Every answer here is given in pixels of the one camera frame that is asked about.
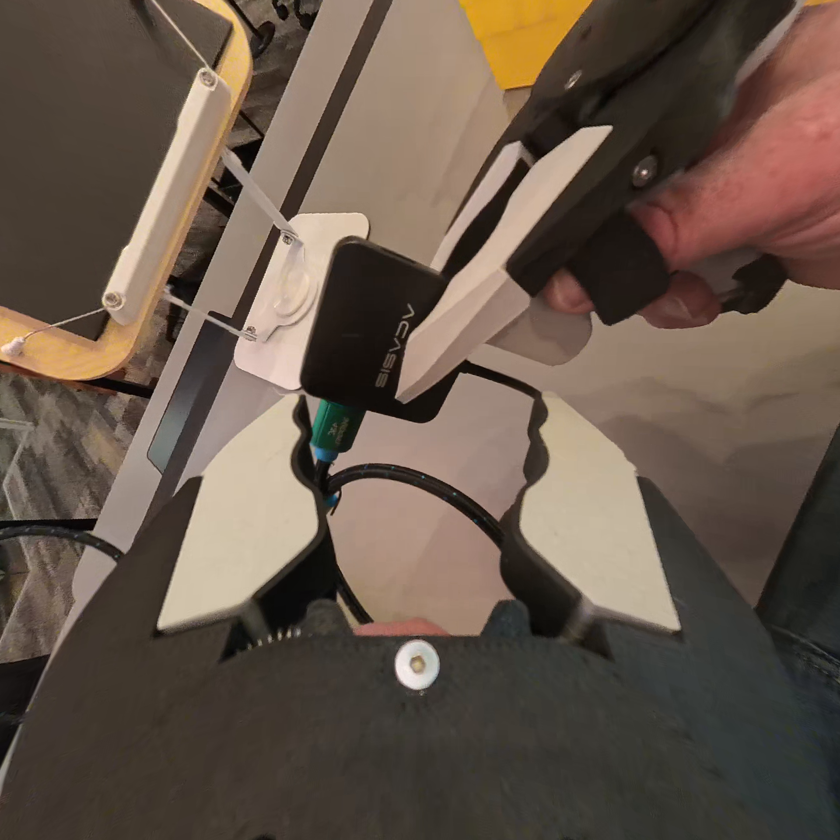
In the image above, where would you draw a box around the black floor cable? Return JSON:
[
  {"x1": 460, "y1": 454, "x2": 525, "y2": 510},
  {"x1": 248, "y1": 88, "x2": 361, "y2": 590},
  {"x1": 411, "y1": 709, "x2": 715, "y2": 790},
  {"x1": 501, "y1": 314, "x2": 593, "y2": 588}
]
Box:
[{"x1": 0, "y1": 519, "x2": 126, "y2": 565}]

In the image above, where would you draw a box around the black braided hdmi cable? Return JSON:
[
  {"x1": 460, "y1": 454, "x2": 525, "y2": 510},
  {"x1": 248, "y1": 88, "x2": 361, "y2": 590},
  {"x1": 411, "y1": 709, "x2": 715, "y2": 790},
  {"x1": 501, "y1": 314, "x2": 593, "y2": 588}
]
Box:
[{"x1": 306, "y1": 398, "x2": 515, "y2": 624}]

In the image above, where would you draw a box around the wooden rimmed black panel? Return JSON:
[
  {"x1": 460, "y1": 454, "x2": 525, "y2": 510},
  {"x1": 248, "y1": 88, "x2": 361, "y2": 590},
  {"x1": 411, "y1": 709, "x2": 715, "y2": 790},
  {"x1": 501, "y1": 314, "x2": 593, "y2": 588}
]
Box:
[{"x1": 0, "y1": 0, "x2": 253, "y2": 384}]

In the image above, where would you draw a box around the white bracket bar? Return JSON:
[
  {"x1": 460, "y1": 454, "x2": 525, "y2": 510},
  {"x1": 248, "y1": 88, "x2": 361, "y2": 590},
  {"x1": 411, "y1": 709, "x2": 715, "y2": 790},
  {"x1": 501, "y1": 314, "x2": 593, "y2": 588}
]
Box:
[{"x1": 103, "y1": 69, "x2": 224, "y2": 319}]

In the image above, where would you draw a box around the black hdmi adapter box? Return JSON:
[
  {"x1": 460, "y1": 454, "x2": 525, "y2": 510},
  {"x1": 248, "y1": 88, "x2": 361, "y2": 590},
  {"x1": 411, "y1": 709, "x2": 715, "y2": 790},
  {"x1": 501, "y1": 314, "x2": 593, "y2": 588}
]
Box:
[{"x1": 300, "y1": 237, "x2": 463, "y2": 425}]

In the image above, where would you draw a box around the person's right hand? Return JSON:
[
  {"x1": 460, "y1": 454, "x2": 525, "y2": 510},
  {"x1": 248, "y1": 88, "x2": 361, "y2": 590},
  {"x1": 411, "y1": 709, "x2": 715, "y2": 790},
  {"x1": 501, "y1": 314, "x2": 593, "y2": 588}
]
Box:
[{"x1": 628, "y1": 27, "x2": 840, "y2": 329}]

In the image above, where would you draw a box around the yellow plastic bin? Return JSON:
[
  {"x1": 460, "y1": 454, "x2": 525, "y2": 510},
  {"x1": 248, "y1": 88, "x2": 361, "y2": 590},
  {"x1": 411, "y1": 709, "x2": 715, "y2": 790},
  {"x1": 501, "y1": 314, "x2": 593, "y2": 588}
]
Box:
[{"x1": 460, "y1": 0, "x2": 618, "y2": 90}]

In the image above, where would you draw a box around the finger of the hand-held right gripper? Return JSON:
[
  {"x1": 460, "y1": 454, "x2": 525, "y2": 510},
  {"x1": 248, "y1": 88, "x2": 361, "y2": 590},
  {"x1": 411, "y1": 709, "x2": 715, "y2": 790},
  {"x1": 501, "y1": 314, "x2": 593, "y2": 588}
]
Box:
[
  {"x1": 431, "y1": 142, "x2": 536, "y2": 279},
  {"x1": 394, "y1": 125, "x2": 618, "y2": 404}
]

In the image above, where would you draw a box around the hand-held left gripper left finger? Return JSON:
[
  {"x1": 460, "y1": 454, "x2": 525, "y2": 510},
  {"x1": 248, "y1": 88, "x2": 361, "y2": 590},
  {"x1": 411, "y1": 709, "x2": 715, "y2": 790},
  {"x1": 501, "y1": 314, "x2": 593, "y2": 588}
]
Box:
[{"x1": 155, "y1": 392, "x2": 340, "y2": 641}]

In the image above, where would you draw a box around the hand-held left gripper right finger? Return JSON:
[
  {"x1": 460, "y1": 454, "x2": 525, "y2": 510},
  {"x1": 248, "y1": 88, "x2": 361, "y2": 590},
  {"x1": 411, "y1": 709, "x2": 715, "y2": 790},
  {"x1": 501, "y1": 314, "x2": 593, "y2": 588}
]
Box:
[{"x1": 499, "y1": 392, "x2": 686, "y2": 636}]

